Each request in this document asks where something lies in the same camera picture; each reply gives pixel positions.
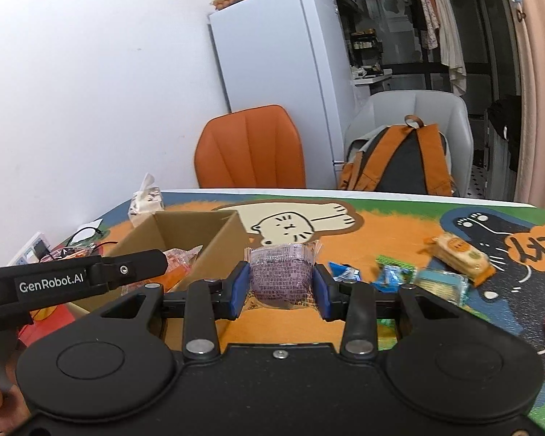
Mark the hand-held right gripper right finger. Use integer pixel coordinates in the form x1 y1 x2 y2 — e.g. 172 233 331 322
312 264 465 359

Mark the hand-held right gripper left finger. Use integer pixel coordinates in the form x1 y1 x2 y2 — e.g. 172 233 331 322
91 260 252 360

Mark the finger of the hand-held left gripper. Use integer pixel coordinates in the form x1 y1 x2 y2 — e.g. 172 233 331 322
88 248 170 294

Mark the blue candy wrapper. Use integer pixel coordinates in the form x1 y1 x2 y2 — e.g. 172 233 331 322
327 261 362 285

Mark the small striped snack packet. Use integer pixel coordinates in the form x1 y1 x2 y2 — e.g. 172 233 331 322
162 245 205 292

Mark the purple bun packet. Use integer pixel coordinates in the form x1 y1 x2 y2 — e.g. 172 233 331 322
245 240 323 312

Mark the brown cardboard box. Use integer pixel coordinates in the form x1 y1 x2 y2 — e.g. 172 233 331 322
65 208 258 318

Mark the blue-green candy wrapper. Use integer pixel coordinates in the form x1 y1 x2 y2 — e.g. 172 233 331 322
374 255 417 292

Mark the teal cracker packet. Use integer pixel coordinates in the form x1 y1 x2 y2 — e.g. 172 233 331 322
413 268 471 308

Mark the orange cake packet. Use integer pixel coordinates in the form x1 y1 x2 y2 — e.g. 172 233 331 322
424 232 497 287

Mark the person's left hand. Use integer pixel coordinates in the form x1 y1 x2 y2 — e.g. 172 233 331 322
0 374 33 436

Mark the red snack bag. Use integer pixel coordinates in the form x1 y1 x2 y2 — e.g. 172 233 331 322
49 245 97 261

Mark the white power strip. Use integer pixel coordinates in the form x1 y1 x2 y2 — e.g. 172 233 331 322
8 231 51 267

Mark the printed tissue pack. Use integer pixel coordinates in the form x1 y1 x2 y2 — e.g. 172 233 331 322
126 172 165 228

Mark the colourful printed table mat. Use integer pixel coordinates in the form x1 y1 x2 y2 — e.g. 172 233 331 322
17 188 545 436

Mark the orange chair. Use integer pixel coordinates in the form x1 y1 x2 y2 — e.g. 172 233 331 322
194 104 308 190

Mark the orange and black backpack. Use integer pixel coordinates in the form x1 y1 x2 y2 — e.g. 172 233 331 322
337 115 455 196

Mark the grey chair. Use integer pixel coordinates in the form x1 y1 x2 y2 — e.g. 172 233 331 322
342 90 475 197

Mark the white counter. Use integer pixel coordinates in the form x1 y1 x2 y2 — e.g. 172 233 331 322
350 66 394 84

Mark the white fridge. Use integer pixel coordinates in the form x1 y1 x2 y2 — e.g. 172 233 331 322
207 0 358 190

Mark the black garment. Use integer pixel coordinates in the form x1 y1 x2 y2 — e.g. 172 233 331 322
485 95 523 174

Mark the white hanging garment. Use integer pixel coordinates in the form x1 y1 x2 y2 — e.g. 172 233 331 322
429 0 468 96

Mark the pink curtain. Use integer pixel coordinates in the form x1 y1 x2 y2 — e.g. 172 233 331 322
499 0 545 219

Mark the floral hanging garment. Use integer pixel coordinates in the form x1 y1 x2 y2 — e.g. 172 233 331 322
411 0 439 51

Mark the black cable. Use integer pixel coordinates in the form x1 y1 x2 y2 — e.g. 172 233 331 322
49 224 120 261

